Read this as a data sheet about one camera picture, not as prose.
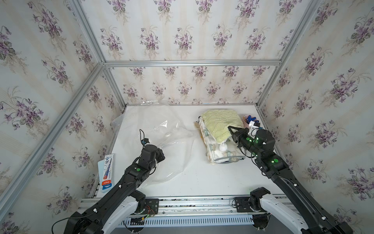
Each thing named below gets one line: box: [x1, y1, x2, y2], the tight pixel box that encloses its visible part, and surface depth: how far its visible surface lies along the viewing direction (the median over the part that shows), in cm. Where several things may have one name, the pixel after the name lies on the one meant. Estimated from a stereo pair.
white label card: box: [101, 154, 114, 191], surface depth 84 cm
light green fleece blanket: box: [201, 109, 245, 144], surface depth 77 cm
